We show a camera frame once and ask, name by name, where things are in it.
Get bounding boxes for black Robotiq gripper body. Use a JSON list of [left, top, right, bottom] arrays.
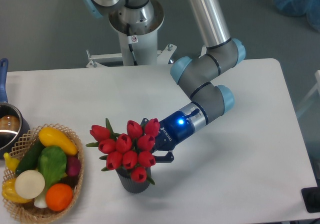
[[151, 111, 195, 153]]

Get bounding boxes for red tulip bouquet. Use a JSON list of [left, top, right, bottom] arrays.
[[86, 118, 160, 185]]

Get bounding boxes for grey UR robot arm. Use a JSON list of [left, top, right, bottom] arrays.
[[83, 0, 246, 163]]

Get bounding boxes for dark grey ribbed vase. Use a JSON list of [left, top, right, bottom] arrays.
[[116, 168, 150, 194]]

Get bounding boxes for purple red onion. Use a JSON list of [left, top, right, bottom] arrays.
[[65, 156, 81, 177]]

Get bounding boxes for yellow squash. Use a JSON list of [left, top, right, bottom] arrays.
[[38, 127, 78, 156]]

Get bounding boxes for green lettuce leaf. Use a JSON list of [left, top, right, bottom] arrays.
[[38, 146, 67, 191]]

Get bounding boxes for woven wicker basket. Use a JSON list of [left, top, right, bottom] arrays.
[[0, 124, 85, 224]]

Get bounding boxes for orange fruit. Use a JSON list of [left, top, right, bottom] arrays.
[[45, 183, 73, 212]]

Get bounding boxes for dark green cucumber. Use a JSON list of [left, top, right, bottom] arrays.
[[15, 140, 45, 176]]

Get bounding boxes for white green scallion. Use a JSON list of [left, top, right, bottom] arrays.
[[34, 190, 48, 209]]

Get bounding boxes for black device at table edge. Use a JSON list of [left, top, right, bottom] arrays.
[[301, 187, 320, 213]]

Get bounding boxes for yellow bell pepper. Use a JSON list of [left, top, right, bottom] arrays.
[[2, 178, 32, 204]]

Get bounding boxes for blue plastic bag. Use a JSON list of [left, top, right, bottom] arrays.
[[272, 0, 320, 31]]

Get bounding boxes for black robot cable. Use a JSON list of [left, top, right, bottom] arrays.
[[125, 23, 138, 66]]

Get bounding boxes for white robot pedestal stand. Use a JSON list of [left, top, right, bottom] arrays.
[[87, 0, 177, 68]]

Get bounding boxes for blue handled saucepan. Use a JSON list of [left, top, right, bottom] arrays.
[[0, 58, 30, 160]]

